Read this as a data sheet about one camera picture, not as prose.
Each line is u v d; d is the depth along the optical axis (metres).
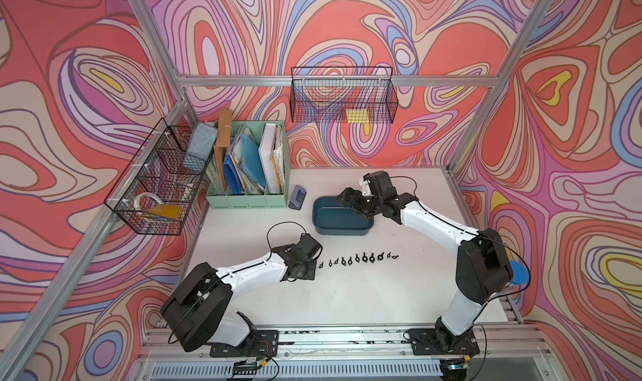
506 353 0.73
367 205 0.75
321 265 0.90
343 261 0.91
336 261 0.91
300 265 0.64
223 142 0.84
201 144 0.81
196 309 0.42
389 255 0.91
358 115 0.91
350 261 0.91
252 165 0.96
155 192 0.73
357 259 0.91
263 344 0.73
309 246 0.69
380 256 0.91
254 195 1.04
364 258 0.91
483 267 0.46
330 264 0.90
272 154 0.91
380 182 0.69
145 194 0.71
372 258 0.91
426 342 0.73
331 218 1.04
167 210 0.66
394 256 0.91
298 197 1.05
